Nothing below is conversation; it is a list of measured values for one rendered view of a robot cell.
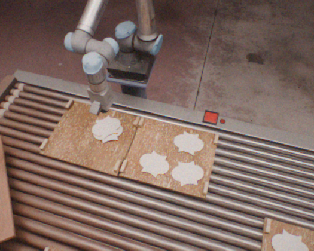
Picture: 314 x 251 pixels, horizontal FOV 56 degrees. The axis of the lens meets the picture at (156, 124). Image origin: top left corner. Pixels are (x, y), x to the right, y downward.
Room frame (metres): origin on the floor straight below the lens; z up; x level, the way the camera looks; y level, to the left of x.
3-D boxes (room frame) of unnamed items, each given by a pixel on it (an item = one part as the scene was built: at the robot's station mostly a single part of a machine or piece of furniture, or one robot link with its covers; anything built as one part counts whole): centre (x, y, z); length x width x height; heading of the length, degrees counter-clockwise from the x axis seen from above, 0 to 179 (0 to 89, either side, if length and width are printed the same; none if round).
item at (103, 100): (0.83, 0.25, 1.23); 0.12 x 0.09 x 0.16; 154
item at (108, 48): (0.95, 0.21, 1.38); 0.11 x 0.11 x 0.08; 65
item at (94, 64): (0.85, 0.24, 1.38); 0.09 x 0.08 x 0.11; 155
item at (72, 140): (0.84, 0.33, 0.93); 0.41 x 0.35 x 0.02; 71
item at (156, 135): (0.71, -0.07, 0.93); 0.41 x 0.35 x 0.02; 72
